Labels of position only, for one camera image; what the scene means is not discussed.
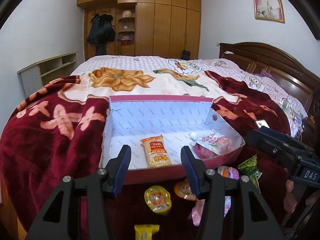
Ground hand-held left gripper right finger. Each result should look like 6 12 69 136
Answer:
180 145 285 240

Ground wooden wardrobe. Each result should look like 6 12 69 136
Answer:
77 0 202 60

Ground yellow candy packet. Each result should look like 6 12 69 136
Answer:
134 224 160 240

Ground framed wall photo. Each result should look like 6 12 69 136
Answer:
252 0 285 23

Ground pink checked bed sheet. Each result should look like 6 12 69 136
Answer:
70 55 308 140

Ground dark red floral blanket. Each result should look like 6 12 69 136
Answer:
0 66 292 240

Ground orange jelly cup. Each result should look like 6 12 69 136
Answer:
174 179 198 201

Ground yellow orange snack packet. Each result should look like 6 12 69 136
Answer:
140 134 173 168

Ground dark wooden headboard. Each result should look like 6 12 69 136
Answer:
219 42 320 120

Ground yellow jelly cup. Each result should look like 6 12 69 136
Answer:
144 185 173 214

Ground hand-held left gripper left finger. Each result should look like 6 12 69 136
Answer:
25 145 132 240

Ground pink cardboard box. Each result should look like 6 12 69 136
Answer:
99 95 246 185

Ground white shelf unit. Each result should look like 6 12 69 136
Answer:
17 52 78 98

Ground red drink pouch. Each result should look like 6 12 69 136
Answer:
189 132 233 159

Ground person's right hand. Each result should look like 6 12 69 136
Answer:
283 167 302 214

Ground purple cloth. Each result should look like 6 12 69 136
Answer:
254 70 273 79

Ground pink print snack wrapper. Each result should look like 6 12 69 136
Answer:
191 195 232 227

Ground black jacket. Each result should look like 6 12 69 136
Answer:
87 14 115 55

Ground smartphone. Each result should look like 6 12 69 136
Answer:
255 119 269 130

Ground purple jelly cup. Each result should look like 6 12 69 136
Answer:
217 165 240 180

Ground green pea snack packet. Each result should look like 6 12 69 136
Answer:
237 154 258 178
246 171 262 193

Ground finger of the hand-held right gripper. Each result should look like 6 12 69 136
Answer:
246 129 303 170
259 126 314 153

